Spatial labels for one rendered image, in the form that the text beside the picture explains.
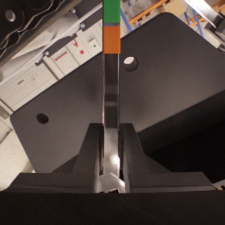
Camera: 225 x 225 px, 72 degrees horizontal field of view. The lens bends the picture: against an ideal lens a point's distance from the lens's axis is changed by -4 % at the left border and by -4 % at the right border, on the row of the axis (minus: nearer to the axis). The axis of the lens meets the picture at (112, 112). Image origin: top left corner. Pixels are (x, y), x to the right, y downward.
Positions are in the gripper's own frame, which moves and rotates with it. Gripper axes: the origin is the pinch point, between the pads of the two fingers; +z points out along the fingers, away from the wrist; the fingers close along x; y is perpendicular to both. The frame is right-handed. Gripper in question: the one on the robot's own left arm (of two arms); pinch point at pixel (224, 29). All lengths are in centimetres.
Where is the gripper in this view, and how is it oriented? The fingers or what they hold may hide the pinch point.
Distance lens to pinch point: 30.3
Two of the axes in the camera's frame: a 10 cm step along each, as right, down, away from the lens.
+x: 2.4, 6.0, -7.7
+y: 4.4, -7.7, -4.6
